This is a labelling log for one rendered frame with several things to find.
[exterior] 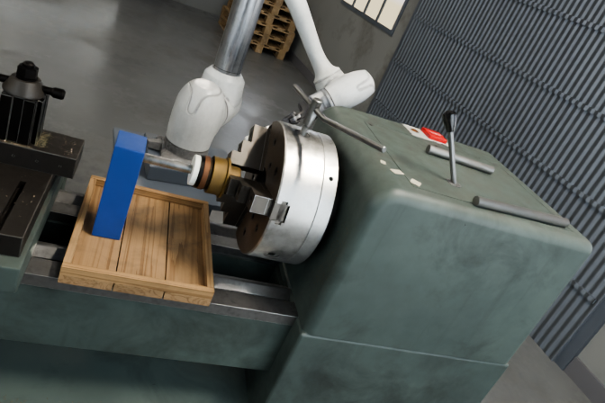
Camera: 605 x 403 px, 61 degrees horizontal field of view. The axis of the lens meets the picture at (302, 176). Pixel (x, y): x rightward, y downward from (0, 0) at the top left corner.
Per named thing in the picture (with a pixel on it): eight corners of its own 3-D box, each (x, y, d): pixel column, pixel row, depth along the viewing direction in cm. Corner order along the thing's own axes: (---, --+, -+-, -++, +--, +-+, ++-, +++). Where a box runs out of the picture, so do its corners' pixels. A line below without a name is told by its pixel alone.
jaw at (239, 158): (269, 178, 121) (277, 131, 124) (276, 174, 116) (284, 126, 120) (224, 166, 117) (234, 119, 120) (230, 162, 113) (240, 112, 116)
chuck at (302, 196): (263, 208, 140) (308, 108, 126) (278, 291, 114) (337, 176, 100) (232, 201, 137) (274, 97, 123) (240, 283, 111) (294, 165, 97)
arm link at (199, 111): (156, 137, 169) (174, 76, 161) (178, 123, 186) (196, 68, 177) (200, 157, 169) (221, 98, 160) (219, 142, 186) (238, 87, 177)
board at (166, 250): (203, 213, 139) (208, 201, 137) (208, 306, 108) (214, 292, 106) (88, 187, 128) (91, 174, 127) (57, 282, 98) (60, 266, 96)
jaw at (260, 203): (276, 183, 114) (289, 202, 104) (270, 203, 116) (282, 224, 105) (230, 171, 111) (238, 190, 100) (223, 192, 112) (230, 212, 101)
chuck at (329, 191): (275, 210, 141) (320, 112, 127) (293, 293, 115) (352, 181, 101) (263, 208, 140) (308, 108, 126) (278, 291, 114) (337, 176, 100)
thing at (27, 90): (49, 90, 109) (52, 77, 108) (40, 103, 102) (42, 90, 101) (8, 78, 106) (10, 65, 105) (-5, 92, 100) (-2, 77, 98)
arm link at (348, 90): (339, 116, 159) (330, 114, 172) (383, 94, 160) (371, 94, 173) (325, 85, 157) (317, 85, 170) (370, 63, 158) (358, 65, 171)
